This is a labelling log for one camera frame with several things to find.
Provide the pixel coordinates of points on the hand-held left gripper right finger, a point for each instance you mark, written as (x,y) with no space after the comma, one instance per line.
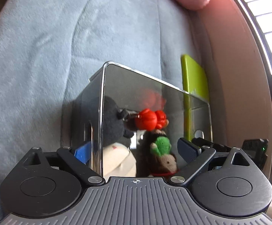
(187,148)

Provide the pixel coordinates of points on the green plastic box lid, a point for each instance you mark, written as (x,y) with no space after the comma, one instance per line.
(193,75)

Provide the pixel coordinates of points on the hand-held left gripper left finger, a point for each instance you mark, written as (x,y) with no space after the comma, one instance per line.
(83,153)

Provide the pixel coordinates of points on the light blue blanket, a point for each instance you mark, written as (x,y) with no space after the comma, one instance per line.
(44,51)

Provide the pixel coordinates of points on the grey transparent storage box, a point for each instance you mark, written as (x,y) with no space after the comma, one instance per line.
(131,84)

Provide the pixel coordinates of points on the red toy figure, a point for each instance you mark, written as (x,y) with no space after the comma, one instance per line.
(148,120)

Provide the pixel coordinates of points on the white round ball toy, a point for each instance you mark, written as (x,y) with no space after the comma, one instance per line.
(118,160)

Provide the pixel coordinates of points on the green brown crocheted doll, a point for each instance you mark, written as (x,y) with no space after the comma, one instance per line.
(162,150)

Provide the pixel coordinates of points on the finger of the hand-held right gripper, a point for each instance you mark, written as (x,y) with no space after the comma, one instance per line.
(216,145)

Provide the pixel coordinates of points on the grey plush mouse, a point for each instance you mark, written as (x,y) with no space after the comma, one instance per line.
(112,121)

